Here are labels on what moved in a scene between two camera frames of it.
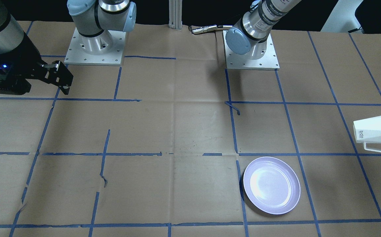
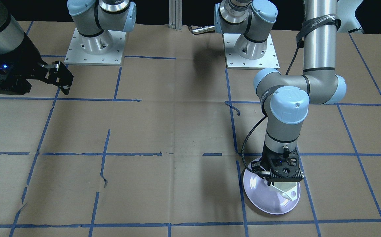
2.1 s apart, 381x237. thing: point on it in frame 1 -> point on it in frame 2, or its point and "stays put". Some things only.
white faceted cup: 378,130 -> 288,190
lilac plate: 272,184 stays put
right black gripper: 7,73 stays put
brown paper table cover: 173,144 stays put
